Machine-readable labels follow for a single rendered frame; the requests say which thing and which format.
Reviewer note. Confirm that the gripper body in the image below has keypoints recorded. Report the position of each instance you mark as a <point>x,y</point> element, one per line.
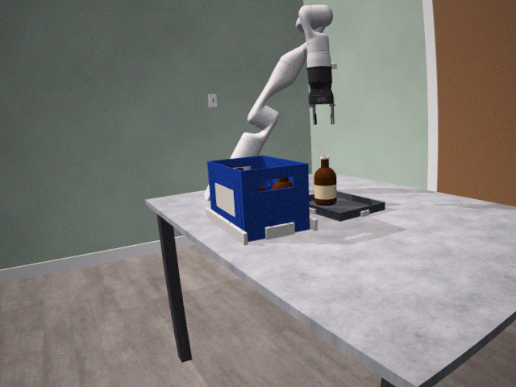
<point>319,68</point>

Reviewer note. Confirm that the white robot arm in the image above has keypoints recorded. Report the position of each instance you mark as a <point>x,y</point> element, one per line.
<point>311,17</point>

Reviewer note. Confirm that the blue bottle crate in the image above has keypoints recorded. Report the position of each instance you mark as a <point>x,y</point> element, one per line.
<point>236,196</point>

